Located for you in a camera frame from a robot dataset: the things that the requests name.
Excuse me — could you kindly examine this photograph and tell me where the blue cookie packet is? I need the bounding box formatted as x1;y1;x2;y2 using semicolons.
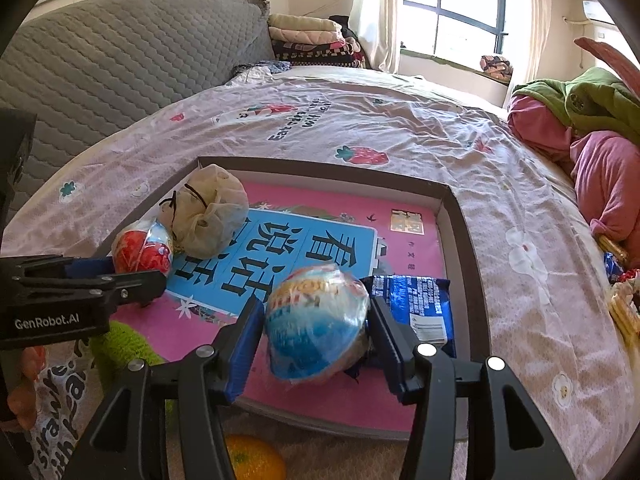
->
350;274;458;378

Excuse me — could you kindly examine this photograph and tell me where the yellow snack packet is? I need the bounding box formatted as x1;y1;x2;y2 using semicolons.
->
597;232;631;261

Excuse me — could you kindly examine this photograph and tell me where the dark shallow cardboard box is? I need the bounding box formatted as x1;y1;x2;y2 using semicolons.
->
102;156;493;442

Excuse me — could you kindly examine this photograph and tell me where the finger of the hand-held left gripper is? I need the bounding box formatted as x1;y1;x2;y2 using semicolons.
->
10;255;118;281
15;270;167;311

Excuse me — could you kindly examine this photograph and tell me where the dark checkered folded blanket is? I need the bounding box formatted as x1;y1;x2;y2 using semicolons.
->
274;40;366;68

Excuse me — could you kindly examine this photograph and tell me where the cream curtain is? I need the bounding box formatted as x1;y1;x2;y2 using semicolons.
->
348;0;406;75
517;0;551;81

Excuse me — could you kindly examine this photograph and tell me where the pink plush cushion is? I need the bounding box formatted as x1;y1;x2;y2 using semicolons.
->
574;36;640;91

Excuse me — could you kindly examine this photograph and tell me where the cream folded blanket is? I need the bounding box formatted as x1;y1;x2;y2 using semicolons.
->
269;13;346;33

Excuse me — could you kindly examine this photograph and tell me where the dark floral cloth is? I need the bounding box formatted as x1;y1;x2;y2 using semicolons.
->
232;60;291;78

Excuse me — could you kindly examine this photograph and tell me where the white air conditioner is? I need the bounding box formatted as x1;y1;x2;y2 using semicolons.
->
582;0;618;25

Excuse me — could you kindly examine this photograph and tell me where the grey quilted headboard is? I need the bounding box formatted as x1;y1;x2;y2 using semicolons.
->
0;0;276;221

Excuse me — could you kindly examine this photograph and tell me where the blue round snack packet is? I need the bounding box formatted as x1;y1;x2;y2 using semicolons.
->
264;265;372;385

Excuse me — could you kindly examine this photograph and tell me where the pink and blue book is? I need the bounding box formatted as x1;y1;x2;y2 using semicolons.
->
112;182;446;433

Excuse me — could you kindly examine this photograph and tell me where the floral bag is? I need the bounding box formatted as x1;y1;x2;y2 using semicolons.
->
479;55;514;80

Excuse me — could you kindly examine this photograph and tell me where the red round snack packet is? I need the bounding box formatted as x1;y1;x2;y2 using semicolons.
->
111;217;176;277

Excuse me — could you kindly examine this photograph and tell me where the orange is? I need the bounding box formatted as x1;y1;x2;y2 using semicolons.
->
223;434;287;480

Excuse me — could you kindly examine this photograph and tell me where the green fuzzy ring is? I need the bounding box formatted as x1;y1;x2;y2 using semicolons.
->
90;320;176;411

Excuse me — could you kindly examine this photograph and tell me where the beige cloth pouch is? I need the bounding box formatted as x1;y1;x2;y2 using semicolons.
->
159;164;250;258

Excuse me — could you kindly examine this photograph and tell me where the person's left hand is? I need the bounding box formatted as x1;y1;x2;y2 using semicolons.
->
7;345;48;433

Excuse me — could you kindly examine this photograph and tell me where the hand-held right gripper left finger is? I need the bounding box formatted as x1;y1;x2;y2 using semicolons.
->
60;295;266;480

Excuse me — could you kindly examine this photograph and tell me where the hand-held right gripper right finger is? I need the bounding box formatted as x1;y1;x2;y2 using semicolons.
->
367;297;578;480

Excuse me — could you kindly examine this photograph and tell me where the small blue snack packet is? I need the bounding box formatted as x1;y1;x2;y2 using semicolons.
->
602;252;626;281

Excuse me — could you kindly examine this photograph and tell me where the green blanket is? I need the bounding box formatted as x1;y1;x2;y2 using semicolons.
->
512;67;640;133

